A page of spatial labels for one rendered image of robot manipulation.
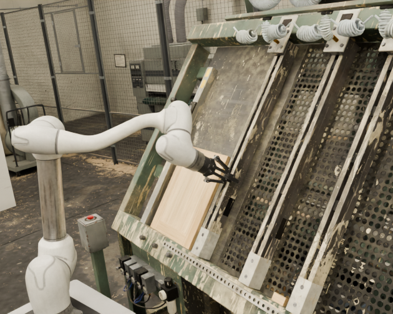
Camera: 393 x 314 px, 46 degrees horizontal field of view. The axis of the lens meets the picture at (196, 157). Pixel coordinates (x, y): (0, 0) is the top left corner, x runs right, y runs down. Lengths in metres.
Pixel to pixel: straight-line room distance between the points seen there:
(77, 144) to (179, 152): 0.40
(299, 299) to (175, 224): 0.90
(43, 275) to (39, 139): 0.55
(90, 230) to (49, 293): 0.68
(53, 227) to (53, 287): 0.28
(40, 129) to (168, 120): 0.50
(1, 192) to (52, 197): 3.91
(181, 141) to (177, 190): 0.66
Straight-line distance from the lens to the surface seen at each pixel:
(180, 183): 2.45
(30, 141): 1.88
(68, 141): 1.86
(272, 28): 2.13
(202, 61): 2.89
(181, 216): 2.36
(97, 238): 2.66
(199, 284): 2.09
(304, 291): 1.70
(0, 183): 5.98
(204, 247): 2.10
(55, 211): 2.13
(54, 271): 2.03
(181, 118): 1.90
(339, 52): 1.99
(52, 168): 2.07
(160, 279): 2.34
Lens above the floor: 1.92
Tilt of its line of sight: 16 degrees down
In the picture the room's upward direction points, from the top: 6 degrees counter-clockwise
